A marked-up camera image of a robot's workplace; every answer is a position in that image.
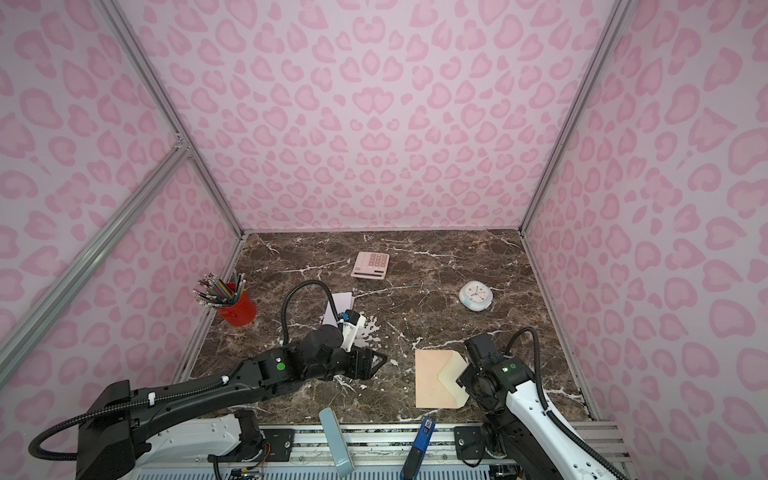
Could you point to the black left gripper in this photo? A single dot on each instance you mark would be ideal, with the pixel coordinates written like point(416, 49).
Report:
point(370, 369)

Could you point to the beige envelope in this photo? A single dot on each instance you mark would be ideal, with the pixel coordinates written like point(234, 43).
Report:
point(436, 375)

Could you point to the white letter paper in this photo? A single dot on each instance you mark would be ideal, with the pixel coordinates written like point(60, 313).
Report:
point(343, 301)

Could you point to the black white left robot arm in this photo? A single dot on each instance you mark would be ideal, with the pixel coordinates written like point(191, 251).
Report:
point(107, 440)

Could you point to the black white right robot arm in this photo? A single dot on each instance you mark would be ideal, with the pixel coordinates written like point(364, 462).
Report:
point(521, 423)

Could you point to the white round clock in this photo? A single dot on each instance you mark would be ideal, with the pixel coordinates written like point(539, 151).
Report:
point(476, 296)

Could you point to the pink calculator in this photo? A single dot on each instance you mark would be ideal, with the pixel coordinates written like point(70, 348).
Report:
point(371, 265)

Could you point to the light blue stapler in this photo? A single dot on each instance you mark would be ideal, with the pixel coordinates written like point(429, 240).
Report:
point(336, 443)

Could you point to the blue utility knife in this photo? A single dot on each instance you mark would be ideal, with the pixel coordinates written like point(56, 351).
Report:
point(418, 449)

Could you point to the red pencil cup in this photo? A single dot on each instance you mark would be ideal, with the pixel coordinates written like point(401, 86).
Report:
point(241, 312)

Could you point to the coloured pencils bundle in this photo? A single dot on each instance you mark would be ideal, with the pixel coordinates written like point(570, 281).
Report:
point(214, 292)

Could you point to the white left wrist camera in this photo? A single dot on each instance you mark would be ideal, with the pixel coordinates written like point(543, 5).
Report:
point(353, 327)

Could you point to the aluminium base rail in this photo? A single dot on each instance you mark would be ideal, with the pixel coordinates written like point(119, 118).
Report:
point(373, 451)

